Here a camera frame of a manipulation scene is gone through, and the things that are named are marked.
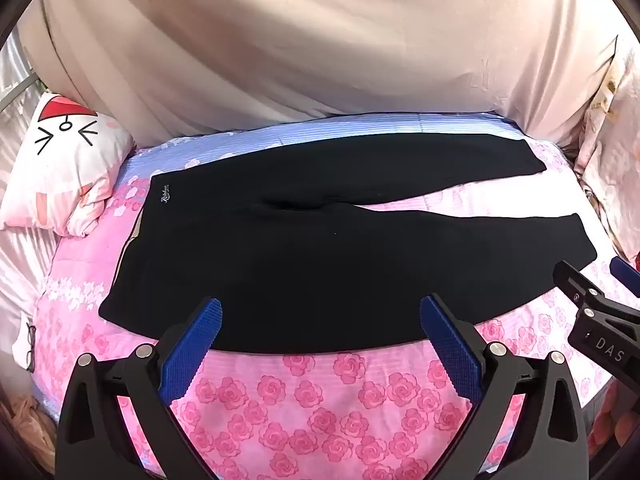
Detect pale floral cloth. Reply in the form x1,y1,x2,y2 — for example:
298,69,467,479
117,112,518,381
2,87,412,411
572,35,640,263

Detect cat print pillow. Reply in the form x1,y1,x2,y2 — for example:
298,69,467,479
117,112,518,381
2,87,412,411
0,91,137,237

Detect peach cloth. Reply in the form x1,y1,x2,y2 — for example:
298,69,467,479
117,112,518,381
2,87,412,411
0,394,57,463

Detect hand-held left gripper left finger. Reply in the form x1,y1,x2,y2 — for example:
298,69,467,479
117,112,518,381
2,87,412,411
54,297,223,480

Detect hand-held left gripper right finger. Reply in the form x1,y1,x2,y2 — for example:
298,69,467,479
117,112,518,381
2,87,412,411
420,294,589,480

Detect white satin sheet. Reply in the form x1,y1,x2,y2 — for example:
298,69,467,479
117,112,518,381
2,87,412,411
0,227,63,386

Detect pink floral blanket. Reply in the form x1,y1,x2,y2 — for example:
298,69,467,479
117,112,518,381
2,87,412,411
32,111,632,480

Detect black eyeglasses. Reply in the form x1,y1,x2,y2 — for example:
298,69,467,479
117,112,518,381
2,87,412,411
25,324,39,374

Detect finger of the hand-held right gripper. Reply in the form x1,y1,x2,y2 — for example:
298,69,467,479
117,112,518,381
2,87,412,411
610,257,640,288
552,260,608,317

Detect black pants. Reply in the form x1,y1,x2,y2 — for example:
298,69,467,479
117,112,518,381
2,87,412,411
98,132,598,356

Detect beige curtain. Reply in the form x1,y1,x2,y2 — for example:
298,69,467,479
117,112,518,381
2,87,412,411
17,0,622,150

